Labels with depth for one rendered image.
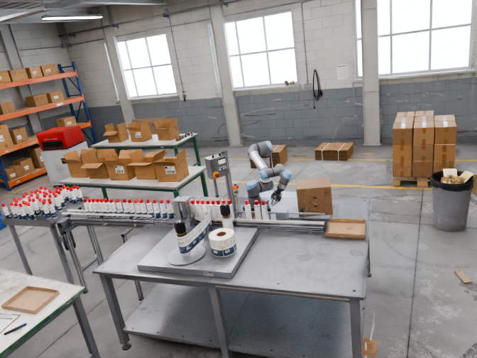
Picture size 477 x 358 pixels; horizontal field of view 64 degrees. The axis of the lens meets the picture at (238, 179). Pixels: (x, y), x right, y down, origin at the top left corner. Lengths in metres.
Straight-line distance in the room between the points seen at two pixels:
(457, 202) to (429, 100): 3.68
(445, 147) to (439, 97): 2.28
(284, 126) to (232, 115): 1.32
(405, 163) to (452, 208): 1.49
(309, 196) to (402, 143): 2.93
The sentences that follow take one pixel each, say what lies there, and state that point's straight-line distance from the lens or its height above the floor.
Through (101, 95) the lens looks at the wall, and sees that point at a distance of 11.73.
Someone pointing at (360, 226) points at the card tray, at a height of 0.83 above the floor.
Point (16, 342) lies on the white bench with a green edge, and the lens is 3.05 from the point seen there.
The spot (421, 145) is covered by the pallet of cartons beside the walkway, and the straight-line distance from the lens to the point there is 6.12.
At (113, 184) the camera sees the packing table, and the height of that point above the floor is 0.78.
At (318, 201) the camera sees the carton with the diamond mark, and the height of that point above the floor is 0.99.
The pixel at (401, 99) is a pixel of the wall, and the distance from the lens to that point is 8.27.
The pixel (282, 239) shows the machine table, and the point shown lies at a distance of 3.21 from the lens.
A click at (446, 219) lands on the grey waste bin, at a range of 5.02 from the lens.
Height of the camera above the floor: 2.40
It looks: 20 degrees down
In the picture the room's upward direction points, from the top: 9 degrees counter-clockwise
